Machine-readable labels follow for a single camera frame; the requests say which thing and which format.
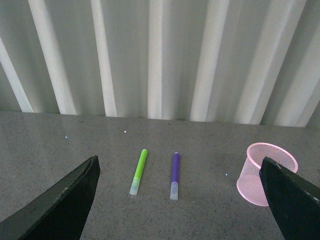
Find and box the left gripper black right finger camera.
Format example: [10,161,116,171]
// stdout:
[259,157,320,240]

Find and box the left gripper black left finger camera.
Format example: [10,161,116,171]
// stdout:
[0,156,101,240]

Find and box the purple pen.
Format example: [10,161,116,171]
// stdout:
[170,152,180,201]

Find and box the pink mesh cup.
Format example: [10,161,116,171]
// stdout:
[236,142,299,207]

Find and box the green pen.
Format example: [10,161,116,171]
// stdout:
[129,149,148,196]

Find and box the white curtain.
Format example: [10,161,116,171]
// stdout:
[0,0,320,128]

